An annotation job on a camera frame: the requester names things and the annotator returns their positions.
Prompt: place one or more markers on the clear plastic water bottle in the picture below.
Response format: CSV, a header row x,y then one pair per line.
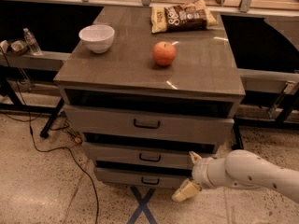
x,y
31,42

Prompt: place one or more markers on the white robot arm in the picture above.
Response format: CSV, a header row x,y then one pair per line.
x,y
240,169

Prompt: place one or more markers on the grey side bench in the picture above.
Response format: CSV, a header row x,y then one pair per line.
x,y
269,81
47,61

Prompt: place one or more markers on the grey bottom drawer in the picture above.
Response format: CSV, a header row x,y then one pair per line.
x,y
138,179

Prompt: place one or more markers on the grey side bench right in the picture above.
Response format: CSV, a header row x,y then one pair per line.
x,y
269,81

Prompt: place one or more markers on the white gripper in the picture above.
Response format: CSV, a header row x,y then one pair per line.
x,y
200,171

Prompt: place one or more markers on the white ceramic bowl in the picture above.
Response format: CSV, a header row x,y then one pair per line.
x,y
97,38

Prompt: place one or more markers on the grey drawer cabinet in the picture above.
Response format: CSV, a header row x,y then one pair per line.
x,y
202,81

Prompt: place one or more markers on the blue tape cross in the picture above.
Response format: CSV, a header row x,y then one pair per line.
x,y
142,207

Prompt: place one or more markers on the grey side bench left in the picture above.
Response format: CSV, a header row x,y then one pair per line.
x,y
47,61

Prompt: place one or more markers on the grey top drawer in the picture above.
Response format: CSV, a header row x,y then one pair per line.
x,y
149,125

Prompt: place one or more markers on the grey drawer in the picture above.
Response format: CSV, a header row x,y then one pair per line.
x,y
143,159
149,125
138,179

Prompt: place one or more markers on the small round dish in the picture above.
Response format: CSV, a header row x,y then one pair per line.
x,y
16,47

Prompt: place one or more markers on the red apple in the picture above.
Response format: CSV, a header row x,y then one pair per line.
x,y
164,53

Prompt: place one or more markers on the brown chip bag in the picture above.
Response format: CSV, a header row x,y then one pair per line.
x,y
191,16

